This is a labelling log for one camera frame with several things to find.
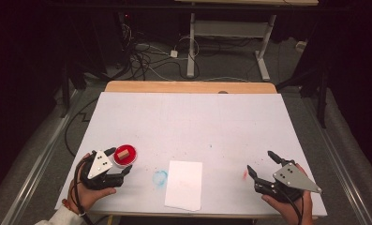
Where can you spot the person's left hand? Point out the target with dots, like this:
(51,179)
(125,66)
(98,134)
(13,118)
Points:
(90,197)

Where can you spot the white power adapter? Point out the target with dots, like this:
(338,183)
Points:
(174,53)

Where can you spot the large white board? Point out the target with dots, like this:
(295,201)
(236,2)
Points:
(190,125)

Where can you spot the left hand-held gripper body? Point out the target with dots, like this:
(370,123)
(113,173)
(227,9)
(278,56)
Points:
(99,165)

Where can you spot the small wooden stamp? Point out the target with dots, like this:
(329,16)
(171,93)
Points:
(123,154)

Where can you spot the wooden table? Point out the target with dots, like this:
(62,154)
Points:
(190,86)

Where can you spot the white desk frame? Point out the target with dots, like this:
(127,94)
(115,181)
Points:
(191,47)

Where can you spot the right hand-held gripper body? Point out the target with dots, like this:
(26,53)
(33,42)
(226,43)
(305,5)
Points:
(293,179)

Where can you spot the white paper sheet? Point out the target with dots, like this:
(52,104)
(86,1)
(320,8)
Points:
(183,186)

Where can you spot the black metal stand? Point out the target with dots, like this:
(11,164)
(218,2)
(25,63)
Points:
(65,93)
(322,100)

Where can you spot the metal floor rail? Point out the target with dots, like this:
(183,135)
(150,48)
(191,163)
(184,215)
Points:
(33,175)
(346,175)

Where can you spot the white wall socket box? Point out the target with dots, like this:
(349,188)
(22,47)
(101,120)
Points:
(301,46)

